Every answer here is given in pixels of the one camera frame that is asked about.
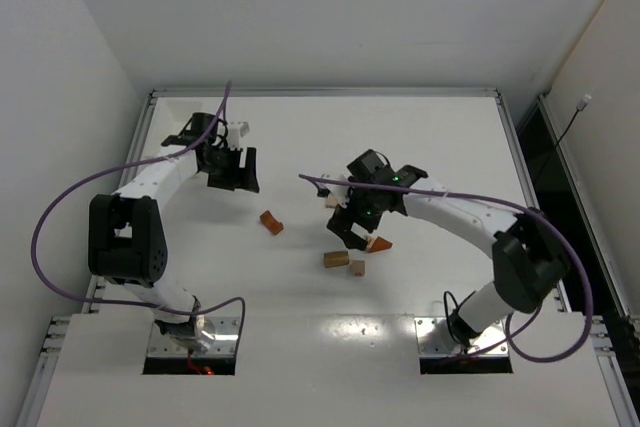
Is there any reddish-brown triangular wood block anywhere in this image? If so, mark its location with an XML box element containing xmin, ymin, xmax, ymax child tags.
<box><xmin>365</xmin><ymin>236</ymin><xmax>393</xmax><ymax>253</ymax></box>

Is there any light wood cylinder block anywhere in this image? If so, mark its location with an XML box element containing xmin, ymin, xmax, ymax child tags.
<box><xmin>323</xmin><ymin>251</ymin><xmax>350</xmax><ymax>269</ymax></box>

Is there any light wood letter cube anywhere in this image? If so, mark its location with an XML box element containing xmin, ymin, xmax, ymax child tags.
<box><xmin>349</xmin><ymin>260</ymin><xmax>366</xmax><ymax>277</ymax></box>

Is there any reddish-brown arch wood block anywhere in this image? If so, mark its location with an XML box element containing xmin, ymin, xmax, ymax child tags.
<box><xmin>259</xmin><ymin>210</ymin><xmax>284</xmax><ymax>236</ymax></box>

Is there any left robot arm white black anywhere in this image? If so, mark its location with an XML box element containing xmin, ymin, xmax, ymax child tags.
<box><xmin>88</xmin><ymin>112</ymin><xmax>259</xmax><ymax>352</ymax></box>

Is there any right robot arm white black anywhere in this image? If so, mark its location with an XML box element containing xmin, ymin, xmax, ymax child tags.
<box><xmin>318</xmin><ymin>150</ymin><xmax>569</xmax><ymax>354</ymax></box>

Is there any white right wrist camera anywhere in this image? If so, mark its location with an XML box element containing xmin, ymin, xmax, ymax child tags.
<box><xmin>320</xmin><ymin>174</ymin><xmax>349</xmax><ymax>205</ymax></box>

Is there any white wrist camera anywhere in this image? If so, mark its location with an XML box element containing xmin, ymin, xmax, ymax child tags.
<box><xmin>320</xmin><ymin>174</ymin><xmax>349</xmax><ymax>205</ymax></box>
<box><xmin>226</xmin><ymin>121</ymin><xmax>250</xmax><ymax>150</ymax></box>

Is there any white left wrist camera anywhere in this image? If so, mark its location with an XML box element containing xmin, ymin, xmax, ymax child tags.
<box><xmin>226</xmin><ymin>121</ymin><xmax>250</xmax><ymax>150</ymax></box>

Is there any aluminium table frame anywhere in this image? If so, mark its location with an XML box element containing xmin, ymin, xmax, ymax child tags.
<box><xmin>14</xmin><ymin>87</ymin><xmax>640</xmax><ymax>427</ymax></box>

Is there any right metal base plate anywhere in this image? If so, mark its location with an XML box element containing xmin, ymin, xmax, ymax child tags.
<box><xmin>414</xmin><ymin>316</ymin><xmax>509</xmax><ymax>360</ymax></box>

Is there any metal base plate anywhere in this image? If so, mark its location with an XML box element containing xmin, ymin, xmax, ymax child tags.
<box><xmin>414</xmin><ymin>316</ymin><xmax>509</xmax><ymax>360</ymax></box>
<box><xmin>146</xmin><ymin>316</ymin><xmax>241</xmax><ymax>360</ymax></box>

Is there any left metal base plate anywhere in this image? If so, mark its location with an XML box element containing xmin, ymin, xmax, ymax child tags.
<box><xmin>146</xmin><ymin>316</ymin><xmax>241</xmax><ymax>360</ymax></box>

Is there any red wire under base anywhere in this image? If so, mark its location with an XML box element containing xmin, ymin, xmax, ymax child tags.
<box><xmin>186</xmin><ymin>350</ymin><xmax>216</xmax><ymax>376</ymax></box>

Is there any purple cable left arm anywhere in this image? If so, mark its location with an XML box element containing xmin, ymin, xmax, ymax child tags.
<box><xmin>30</xmin><ymin>78</ymin><xmax>247</xmax><ymax>348</ymax></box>

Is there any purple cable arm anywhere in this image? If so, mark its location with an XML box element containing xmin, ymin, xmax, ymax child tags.
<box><xmin>298</xmin><ymin>173</ymin><xmax>595</xmax><ymax>364</ymax></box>
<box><xmin>30</xmin><ymin>78</ymin><xmax>247</xmax><ymax>348</ymax></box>

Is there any black cable white connector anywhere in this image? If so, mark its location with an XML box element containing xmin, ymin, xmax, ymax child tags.
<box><xmin>542</xmin><ymin>94</ymin><xmax>592</xmax><ymax>169</ymax></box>

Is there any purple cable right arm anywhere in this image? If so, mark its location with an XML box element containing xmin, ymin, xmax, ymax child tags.
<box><xmin>298</xmin><ymin>173</ymin><xmax>595</xmax><ymax>364</ymax></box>

